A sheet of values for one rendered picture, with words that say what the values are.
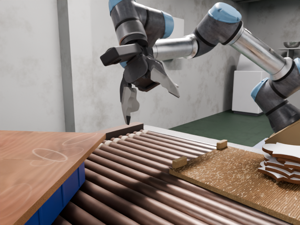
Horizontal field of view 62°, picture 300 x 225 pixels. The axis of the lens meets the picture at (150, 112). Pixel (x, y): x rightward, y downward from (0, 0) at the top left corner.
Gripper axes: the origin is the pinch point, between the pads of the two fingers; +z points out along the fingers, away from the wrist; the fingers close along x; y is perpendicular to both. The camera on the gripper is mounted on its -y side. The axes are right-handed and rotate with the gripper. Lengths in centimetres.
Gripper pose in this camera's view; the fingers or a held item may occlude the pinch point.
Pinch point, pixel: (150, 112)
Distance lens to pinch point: 55.5
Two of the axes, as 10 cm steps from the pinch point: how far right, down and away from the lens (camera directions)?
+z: 2.7, 9.0, -3.4
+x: -7.7, 4.2, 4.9
